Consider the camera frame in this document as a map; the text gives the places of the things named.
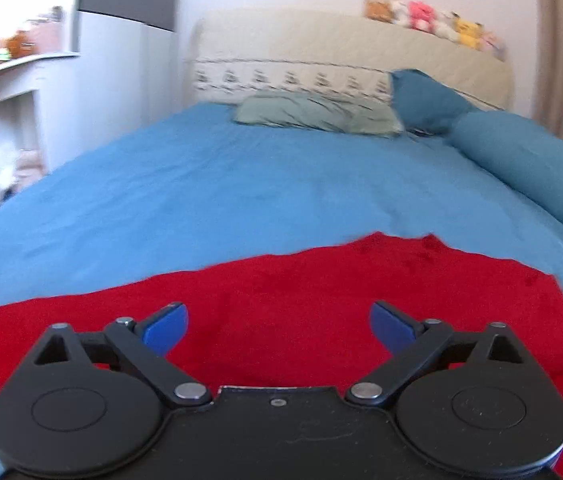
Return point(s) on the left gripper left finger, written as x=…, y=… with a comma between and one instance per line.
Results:
x=82, y=404

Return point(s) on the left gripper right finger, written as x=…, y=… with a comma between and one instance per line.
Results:
x=474, y=403

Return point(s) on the red garment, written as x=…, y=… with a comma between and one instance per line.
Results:
x=303, y=319

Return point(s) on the rolled teal duvet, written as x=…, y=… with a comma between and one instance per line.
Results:
x=518, y=151

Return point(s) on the blue bed sheet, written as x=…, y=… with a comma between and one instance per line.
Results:
x=198, y=189

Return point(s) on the white shelf unit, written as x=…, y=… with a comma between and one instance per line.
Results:
x=22, y=158

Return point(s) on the teal pillow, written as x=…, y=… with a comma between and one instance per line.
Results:
x=424, y=105

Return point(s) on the green pillow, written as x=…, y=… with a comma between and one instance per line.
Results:
x=310, y=110

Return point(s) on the white wardrobe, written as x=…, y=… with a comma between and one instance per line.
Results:
x=115, y=75

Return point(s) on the patterned cream pillow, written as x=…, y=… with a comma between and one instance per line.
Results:
x=232, y=81

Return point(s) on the yellow plush toy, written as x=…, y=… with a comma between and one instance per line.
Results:
x=469, y=33

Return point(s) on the white plush toy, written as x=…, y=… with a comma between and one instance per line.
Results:
x=444, y=25

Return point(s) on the cream padded headboard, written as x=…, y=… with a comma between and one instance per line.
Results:
x=313, y=36

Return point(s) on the pink plush toy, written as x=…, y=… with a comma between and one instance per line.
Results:
x=422, y=16

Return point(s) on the orange plush toy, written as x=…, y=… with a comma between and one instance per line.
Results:
x=378, y=10

